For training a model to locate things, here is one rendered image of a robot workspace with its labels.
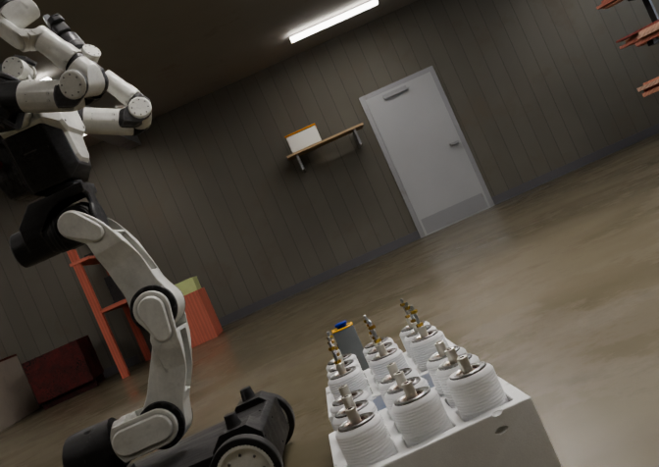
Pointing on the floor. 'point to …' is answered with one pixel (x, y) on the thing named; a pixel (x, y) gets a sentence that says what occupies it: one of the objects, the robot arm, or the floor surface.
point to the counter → (14, 392)
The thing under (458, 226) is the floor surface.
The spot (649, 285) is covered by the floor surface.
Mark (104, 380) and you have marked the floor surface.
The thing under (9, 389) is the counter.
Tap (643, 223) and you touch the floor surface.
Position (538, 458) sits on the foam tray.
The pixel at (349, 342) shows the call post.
